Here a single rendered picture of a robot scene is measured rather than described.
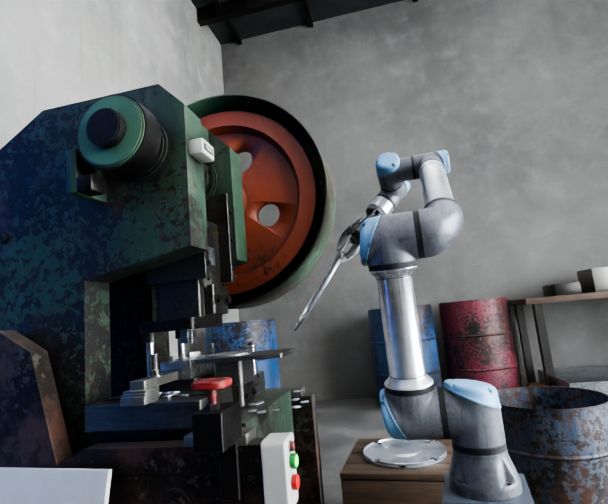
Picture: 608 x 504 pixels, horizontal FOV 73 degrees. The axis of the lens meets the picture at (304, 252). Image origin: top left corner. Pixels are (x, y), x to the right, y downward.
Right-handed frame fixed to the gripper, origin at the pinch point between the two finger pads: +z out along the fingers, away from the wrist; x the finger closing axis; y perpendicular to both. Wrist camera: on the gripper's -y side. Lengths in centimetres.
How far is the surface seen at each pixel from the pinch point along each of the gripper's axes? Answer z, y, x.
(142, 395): 63, 23, -19
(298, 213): -8.4, -16.4, -19.5
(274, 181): -14.4, -23.6, -34.4
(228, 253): 22.0, -1.5, -27.4
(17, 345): 74, 10, -49
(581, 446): -5, 5, 102
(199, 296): 38.0, 10.2, -24.7
